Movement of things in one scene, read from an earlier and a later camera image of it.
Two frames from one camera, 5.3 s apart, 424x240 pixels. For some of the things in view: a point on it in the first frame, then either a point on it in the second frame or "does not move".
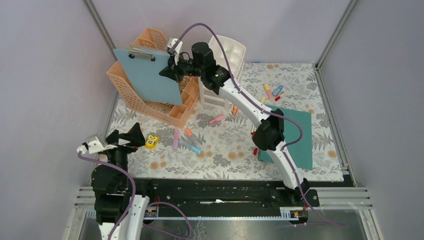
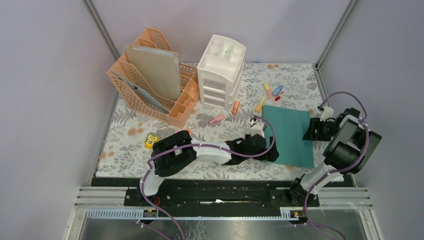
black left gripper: [136, 137] → [271, 157]
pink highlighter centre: [217, 118] does not move
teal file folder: [300, 151] does not move
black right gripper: [172, 70] → [315, 124]
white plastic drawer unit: [235, 53] does not move
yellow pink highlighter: [267, 87] does not move
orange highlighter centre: [234, 110] does not move
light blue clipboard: [141, 65] → [143, 94]
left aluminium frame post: [100, 27] does not move
